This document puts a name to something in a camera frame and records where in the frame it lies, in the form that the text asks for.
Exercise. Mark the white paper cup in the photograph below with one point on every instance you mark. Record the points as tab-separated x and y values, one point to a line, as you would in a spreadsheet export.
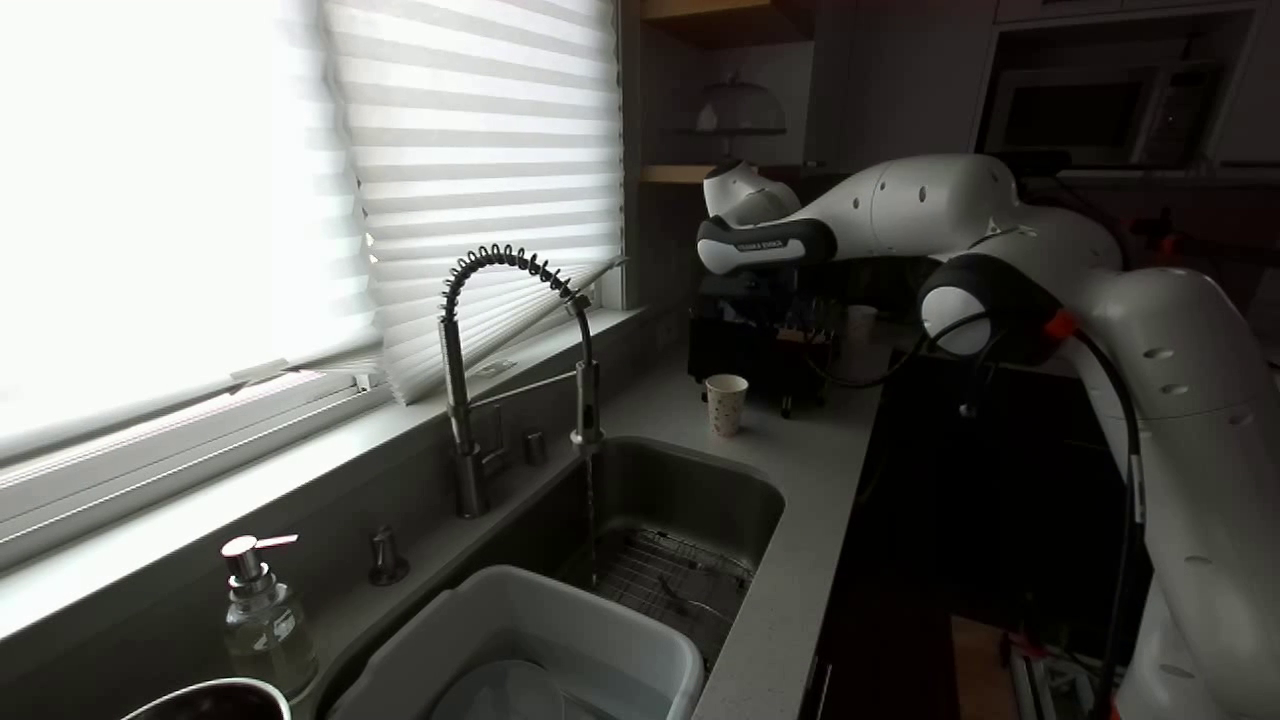
724	400

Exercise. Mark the clear soap dispenser bottle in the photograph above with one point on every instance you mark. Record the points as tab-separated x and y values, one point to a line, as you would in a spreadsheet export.
264	628

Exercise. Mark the stainless steel sink basin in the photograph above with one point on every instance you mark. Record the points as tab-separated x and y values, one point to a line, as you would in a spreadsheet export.
556	524

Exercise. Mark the wire sink grid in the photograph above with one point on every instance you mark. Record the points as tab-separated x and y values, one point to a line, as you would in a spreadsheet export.
673	578

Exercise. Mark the white window blind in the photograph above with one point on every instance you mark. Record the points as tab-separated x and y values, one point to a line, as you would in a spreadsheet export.
470	125

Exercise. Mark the white plastic dish tub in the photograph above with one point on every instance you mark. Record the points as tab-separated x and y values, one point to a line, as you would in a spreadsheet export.
517	646

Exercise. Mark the steel pot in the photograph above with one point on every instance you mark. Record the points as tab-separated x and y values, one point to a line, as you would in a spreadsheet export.
227	697

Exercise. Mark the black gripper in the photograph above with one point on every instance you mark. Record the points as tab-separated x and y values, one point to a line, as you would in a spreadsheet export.
811	304

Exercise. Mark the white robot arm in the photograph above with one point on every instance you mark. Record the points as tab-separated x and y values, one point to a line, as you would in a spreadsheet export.
1172	379

